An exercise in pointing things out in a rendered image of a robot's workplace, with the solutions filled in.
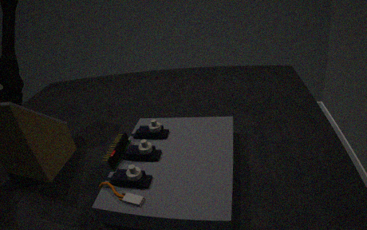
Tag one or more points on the black pin header strip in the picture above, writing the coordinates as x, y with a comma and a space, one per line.
118, 152

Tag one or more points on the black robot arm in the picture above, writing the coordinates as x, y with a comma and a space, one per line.
9, 71

